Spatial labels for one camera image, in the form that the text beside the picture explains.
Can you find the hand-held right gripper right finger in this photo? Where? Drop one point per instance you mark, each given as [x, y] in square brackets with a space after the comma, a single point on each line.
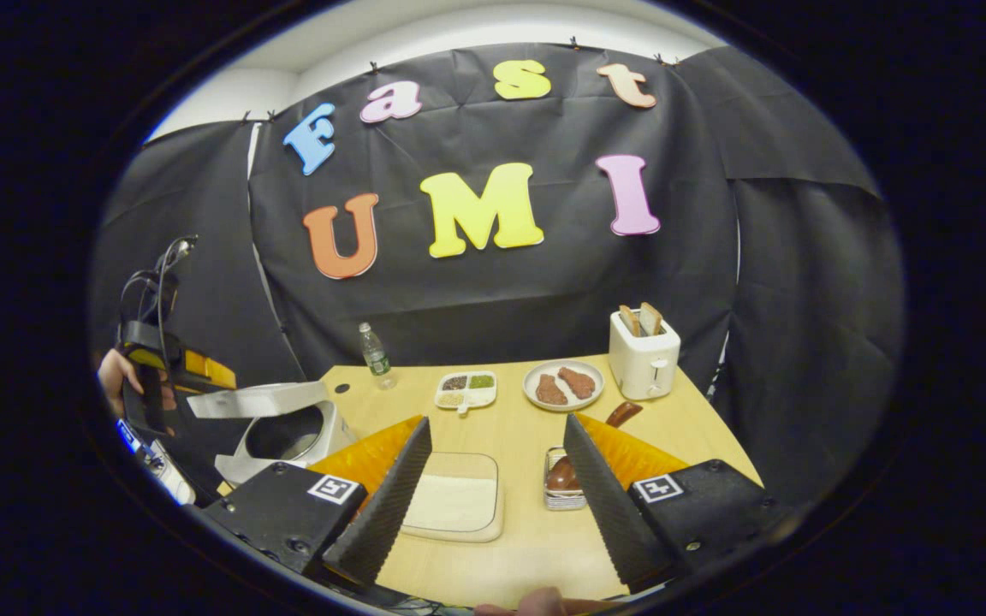
[600, 505]

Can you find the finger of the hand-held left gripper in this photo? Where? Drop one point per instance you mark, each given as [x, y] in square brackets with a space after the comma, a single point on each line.
[210, 375]

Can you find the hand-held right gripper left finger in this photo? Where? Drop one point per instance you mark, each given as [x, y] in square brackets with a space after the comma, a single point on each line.
[394, 505]

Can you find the white rice cooker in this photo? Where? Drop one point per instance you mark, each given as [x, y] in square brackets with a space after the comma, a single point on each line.
[262, 400]

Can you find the beige rice tray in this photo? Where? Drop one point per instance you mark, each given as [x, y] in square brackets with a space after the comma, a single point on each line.
[459, 462]

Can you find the computer monitor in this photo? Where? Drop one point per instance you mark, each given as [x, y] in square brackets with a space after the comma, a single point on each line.
[127, 435]

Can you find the white round plate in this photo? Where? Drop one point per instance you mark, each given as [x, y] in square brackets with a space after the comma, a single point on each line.
[536, 402]

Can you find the brown meat piece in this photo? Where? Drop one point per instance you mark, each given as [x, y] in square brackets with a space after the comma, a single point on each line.
[550, 391]
[579, 382]

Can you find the white divided seasoning dish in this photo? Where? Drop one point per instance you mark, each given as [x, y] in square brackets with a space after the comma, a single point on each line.
[466, 389]

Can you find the white toaster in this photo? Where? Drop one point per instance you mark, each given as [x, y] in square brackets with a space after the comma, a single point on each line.
[643, 364]

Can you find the clear plastic water bottle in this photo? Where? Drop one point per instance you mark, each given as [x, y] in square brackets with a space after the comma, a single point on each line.
[376, 355]

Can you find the toast slice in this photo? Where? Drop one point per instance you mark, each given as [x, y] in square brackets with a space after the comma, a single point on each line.
[629, 321]
[650, 318]

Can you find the black backdrop cloth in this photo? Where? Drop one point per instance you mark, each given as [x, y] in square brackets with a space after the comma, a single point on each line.
[801, 342]

